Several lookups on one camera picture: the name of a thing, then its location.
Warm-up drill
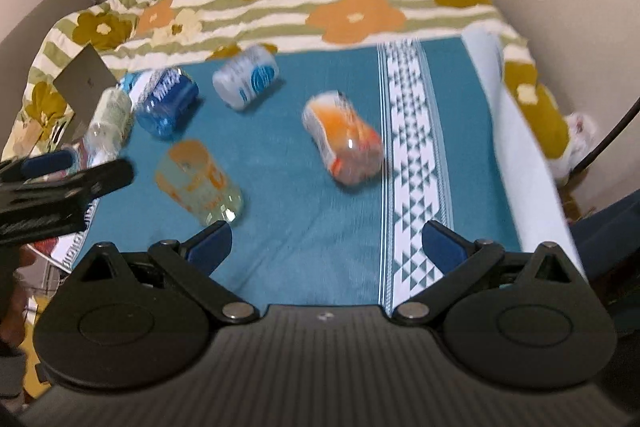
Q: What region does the teal blanket with white pattern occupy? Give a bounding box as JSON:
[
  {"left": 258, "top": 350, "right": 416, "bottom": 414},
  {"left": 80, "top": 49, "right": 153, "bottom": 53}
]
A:
[{"left": 65, "top": 34, "right": 526, "bottom": 313}]

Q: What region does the white fluffy cloth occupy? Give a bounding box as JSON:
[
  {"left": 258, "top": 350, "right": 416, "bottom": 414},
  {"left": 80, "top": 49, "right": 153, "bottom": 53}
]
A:
[{"left": 547, "top": 112, "right": 601, "bottom": 185}]

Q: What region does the black cable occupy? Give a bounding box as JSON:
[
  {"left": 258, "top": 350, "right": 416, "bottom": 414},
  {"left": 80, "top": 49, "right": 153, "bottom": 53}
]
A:
[{"left": 575, "top": 97, "right": 640, "bottom": 172}]

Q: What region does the grey laptop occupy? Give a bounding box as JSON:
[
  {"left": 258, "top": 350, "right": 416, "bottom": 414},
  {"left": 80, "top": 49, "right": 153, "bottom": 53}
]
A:
[{"left": 52, "top": 44, "right": 121, "bottom": 142}]

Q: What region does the dark blue cloth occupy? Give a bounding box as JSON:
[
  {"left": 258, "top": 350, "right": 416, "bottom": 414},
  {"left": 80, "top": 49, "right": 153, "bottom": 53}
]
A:
[{"left": 570, "top": 192, "right": 640, "bottom": 333}]

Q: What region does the grey headboard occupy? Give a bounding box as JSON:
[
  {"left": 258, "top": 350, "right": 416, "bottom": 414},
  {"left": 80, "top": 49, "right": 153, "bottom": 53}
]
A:
[{"left": 0, "top": 0, "right": 96, "bottom": 58}]

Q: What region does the white printed paper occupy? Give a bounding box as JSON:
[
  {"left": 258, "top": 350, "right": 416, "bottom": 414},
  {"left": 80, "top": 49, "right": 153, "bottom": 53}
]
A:
[{"left": 30, "top": 199, "right": 101, "bottom": 278}]

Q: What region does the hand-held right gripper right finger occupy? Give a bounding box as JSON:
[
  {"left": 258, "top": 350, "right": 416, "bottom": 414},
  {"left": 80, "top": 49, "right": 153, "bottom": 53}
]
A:
[{"left": 390, "top": 219, "right": 588, "bottom": 325}]

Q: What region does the white bed sheet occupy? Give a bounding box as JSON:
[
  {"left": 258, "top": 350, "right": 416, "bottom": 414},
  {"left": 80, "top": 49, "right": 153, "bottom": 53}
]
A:
[{"left": 460, "top": 29, "right": 588, "bottom": 283}]

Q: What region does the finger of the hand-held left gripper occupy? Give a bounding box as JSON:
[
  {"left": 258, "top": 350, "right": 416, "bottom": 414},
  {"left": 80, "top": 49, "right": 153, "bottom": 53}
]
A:
[
  {"left": 0, "top": 149, "right": 77, "bottom": 184},
  {"left": 0, "top": 158, "right": 136, "bottom": 247}
]

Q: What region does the person's left hand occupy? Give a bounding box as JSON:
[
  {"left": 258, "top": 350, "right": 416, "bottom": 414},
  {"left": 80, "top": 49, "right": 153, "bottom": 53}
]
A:
[{"left": 0, "top": 251, "right": 32, "bottom": 353}]

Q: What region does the yellow orange label bottle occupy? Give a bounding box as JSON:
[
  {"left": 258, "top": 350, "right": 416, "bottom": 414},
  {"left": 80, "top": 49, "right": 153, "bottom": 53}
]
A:
[{"left": 154, "top": 139, "right": 245, "bottom": 227}]

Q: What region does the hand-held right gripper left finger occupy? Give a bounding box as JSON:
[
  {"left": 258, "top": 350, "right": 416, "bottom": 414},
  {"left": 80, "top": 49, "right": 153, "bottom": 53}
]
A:
[{"left": 70, "top": 221, "right": 258, "bottom": 325}]

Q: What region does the white blue print plastic cup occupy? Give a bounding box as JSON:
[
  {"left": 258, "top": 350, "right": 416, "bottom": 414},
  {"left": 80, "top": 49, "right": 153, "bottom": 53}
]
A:
[{"left": 212, "top": 44, "right": 280, "bottom": 110}]

